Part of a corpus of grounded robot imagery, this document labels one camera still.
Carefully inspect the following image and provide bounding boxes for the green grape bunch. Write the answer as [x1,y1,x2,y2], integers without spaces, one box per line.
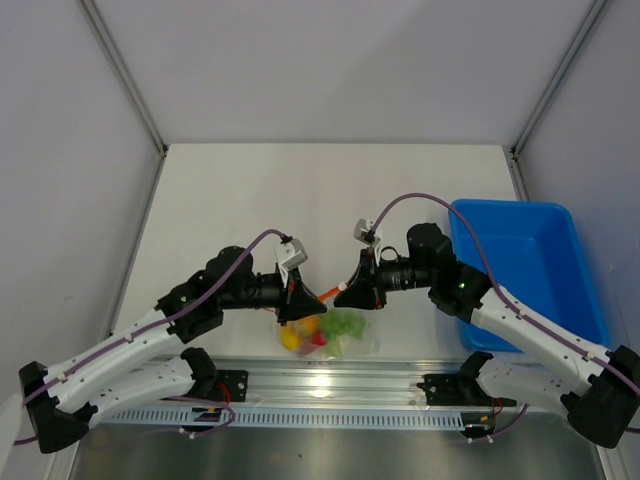
[319,309,369,339]

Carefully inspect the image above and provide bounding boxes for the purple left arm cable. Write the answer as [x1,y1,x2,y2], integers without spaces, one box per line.
[13,228,291,446]

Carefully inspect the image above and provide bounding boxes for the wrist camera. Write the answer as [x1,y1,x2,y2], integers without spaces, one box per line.
[274,236,308,284]
[353,218,382,260]

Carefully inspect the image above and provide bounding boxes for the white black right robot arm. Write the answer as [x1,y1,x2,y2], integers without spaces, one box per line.
[334,219,639,449]

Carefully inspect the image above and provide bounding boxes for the right aluminium frame post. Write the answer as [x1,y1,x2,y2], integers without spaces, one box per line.
[510,0,613,162]

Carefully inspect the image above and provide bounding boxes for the white cauliflower green leaves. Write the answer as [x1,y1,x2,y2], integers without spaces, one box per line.
[324,336,350,358]

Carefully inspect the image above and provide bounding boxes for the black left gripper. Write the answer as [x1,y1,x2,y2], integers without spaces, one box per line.
[220,263,327,326]

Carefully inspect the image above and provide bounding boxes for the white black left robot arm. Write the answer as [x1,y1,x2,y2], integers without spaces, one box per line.
[19,242,327,454]

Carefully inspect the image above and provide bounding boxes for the blue plastic bin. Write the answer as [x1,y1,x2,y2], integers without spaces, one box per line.
[453,199,611,347]

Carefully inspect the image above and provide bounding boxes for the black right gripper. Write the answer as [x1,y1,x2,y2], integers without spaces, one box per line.
[334,247,435,311]

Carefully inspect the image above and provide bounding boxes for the orange yellow mango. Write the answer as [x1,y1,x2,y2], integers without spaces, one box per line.
[280,327,301,352]

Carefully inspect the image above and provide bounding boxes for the white slotted cable duct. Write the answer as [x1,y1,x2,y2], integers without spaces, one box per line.
[102,404,465,431]

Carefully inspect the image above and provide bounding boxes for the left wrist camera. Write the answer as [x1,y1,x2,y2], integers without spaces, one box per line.
[274,236,308,284]

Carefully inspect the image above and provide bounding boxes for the red chili pepper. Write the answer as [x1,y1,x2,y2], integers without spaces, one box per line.
[310,331,327,347]

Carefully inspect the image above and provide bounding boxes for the left aluminium frame post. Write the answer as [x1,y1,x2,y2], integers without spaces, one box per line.
[76,0,168,157]

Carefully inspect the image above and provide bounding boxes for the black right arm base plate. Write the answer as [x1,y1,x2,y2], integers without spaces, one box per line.
[416,373,517,407]

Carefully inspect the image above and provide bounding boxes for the clear zip bag red zipper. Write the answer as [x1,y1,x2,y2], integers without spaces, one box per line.
[271,282,380,360]

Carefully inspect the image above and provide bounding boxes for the red orange mango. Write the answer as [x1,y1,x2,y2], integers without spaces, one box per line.
[297,315,320,337]

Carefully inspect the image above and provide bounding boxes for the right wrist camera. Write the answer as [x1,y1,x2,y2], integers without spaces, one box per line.
[353,218,382,260]

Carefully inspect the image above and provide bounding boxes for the aluminium mounting rail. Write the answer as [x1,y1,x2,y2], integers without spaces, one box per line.
[67,355,611,412]

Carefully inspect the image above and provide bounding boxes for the aluminium frame post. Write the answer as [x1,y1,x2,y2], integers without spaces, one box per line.
[76,0,168,157]
[510,0,613,162]

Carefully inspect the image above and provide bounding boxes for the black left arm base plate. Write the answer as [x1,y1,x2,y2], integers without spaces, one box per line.
[204,370,249,404]

